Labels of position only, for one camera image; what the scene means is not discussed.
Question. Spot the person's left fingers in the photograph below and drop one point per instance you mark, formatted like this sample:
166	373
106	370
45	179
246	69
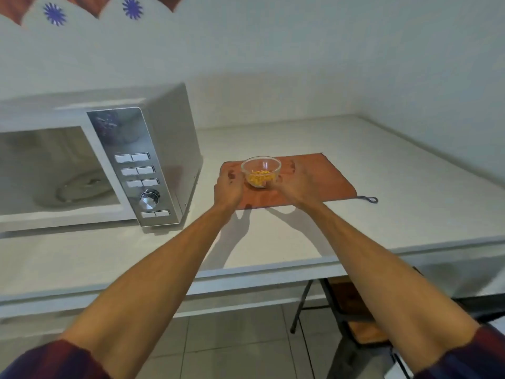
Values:
236	174

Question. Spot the silver white microwave oven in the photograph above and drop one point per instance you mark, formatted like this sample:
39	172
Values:
165	130

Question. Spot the person's right forearm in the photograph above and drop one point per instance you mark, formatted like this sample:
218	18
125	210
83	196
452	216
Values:
386	280

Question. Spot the dark plaid left shirt sleeve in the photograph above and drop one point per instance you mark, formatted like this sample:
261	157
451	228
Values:
51	363

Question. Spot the yellow food pieces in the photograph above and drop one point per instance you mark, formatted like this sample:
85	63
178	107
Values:
261	177

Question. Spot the dark plaid shirt sleeve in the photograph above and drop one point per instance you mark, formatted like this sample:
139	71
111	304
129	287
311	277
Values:
469	355
51	363

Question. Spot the small clear glass bowl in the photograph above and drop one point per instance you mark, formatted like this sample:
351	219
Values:
260	163

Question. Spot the orange cloth with grey loop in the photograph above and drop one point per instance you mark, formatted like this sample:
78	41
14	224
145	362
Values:
331	177

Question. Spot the round silver microwave knob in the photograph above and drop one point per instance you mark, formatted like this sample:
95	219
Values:
149	199

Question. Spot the person's left hand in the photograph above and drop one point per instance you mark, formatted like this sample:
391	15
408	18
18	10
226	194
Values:
228	191

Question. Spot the person's right hand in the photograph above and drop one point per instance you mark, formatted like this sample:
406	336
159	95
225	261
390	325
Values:
298	187

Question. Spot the glass microwave turntable plate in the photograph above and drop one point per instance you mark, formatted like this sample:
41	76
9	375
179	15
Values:
79	189

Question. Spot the black folding chair wooden seat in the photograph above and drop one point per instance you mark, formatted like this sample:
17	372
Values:
355	311

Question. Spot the person's left forearm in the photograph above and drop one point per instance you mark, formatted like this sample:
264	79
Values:
157	280

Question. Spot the dark plaid right shirt sleeve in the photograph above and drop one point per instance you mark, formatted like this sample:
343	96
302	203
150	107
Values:
469	355

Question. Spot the person's right fingers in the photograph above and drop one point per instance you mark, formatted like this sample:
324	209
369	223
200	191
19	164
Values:
282	178

